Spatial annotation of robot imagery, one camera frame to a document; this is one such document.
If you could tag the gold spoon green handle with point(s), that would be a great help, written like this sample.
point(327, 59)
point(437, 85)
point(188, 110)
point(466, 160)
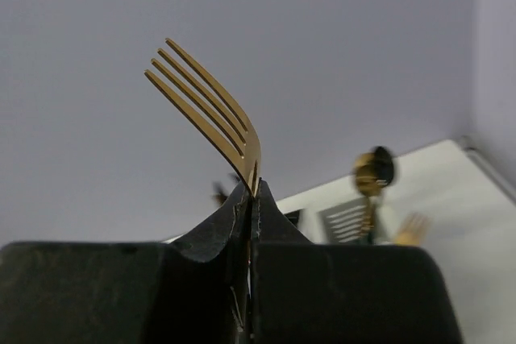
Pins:
point(367, 184)

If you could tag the black spoon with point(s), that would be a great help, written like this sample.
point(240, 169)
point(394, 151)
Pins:
point(384, 165)

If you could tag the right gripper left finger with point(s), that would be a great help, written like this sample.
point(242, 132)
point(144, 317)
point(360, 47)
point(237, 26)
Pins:
point(191, 290)

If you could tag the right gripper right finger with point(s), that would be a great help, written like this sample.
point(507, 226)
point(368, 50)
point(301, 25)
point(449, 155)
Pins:
point(303, 292)

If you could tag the gold fork green handle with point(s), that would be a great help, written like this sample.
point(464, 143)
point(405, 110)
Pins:
point(211, 109)

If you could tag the white fork green handle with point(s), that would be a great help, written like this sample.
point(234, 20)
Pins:
point(413, 230)

